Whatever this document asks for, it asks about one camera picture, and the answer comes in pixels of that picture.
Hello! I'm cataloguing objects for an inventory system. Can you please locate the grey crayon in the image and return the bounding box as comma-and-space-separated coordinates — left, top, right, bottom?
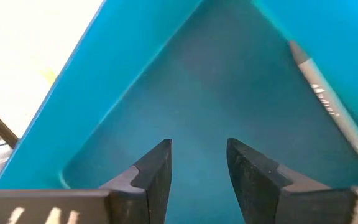
288, 39, 358, 169

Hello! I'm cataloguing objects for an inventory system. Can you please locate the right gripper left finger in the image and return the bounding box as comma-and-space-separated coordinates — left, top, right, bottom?
99, 138, 173, 224

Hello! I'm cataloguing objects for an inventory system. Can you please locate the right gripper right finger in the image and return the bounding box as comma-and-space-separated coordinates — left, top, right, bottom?
226, 138, 354, 224

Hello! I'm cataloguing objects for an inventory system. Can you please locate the blue plastic bin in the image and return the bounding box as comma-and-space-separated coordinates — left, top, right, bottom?
0, 0, 358, 224

